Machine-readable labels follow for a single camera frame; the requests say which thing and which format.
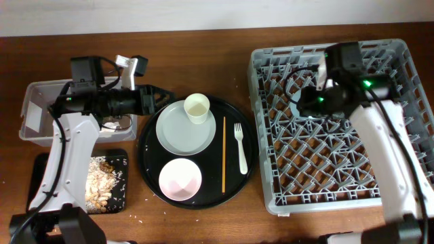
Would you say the white tissue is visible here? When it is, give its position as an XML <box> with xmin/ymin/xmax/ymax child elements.
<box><xmin>101</xmin><ymin>117</ymin><xmax>130</xmax><ymax>132</ymax></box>

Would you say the cream white cup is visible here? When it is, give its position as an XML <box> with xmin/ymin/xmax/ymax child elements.
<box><xmin>184</xmin><ymin>93</ymin><xmax>210</xmax><ymax>125</ymax></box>

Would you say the light blue cup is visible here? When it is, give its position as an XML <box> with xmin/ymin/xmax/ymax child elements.
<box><xmin>290</xmin><ymin>90</ymin><xmax>301</xmax><ymax>117</ymax></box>

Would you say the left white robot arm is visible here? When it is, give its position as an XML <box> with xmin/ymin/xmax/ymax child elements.
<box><xmin>9</xmin><ymin>56</ymin><xmax>175</xmax><ymax>243</ymax></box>

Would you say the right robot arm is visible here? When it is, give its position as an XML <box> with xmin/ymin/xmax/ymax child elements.
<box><xmin>297</xmin><ymin>75</ymin><xmax>433</xmax><ymax>244</ymax></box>

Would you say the clear plastic waste bin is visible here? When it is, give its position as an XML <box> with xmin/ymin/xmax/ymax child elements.
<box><xmin>19</xmin><ymin>79</ymin><xmax>138</xmax><ymax>147</ymax></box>

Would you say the grey dishwasher rack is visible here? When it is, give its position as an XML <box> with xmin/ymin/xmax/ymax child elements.
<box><xmin>248</xmin><ymin>39</ymin><xmax>433</xmax><ymax>216</ymax></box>

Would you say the black rectangular tray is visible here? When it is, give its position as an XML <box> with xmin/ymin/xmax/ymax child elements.
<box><xmin>26</xmin><ymin>148</ymin><xmax>130</xmax><ymax>215</ymax></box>

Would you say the grey round plate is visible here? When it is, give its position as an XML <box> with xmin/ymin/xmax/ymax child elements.
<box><xmin>156</xmin><ymin>100</ymin><xmax>216</xmax><ymax>156</ymax></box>

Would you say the food leftovers pile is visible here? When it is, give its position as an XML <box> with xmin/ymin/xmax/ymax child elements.
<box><xmin>84</xmin><ymin>155</ymin><xmax>128</xmax><ymax>214</ymax></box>

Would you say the round black tray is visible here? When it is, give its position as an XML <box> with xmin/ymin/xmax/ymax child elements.
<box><xmin>136</xmin><ymin>96</ymin><xmax>259</xmax><ymax>209</ymax></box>

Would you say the wooden chopstick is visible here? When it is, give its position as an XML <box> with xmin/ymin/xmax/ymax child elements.
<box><xmin>222</xmin><ymin>117</ymin><xmax>226</xmax><ymax>194</ymax></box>

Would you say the white plastic fork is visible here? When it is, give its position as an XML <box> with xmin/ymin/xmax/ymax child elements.
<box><xmin>234</xmin><ymin>123</ymin><xmax>248</xmax><ymax>175</ymax></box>

